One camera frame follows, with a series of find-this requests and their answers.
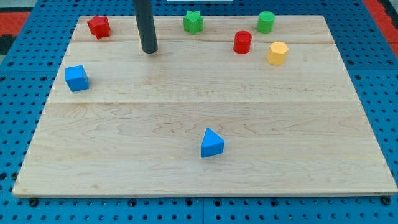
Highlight green star block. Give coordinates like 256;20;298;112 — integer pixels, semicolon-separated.
183;11;203;35

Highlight yellow hexagon block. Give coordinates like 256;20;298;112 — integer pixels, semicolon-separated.
267;42;289;65

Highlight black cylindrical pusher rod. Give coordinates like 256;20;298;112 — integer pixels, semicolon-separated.
132;0;158;54

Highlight light wooden board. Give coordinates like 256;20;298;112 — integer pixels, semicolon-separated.
12;16;397;198

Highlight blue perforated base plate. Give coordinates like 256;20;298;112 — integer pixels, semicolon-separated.
1;0;397;223

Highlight blue cube block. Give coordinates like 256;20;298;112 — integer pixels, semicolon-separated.
64;65;90;92

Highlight red star block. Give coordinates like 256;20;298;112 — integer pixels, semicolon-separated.
87;16;111;39

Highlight green cylinder block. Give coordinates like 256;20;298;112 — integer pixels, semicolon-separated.
257;11;275;34

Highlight blue triangle block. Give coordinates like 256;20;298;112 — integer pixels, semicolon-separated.
201;128;225;158

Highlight red cylinder block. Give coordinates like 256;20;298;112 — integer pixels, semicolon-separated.
233;30;252;54

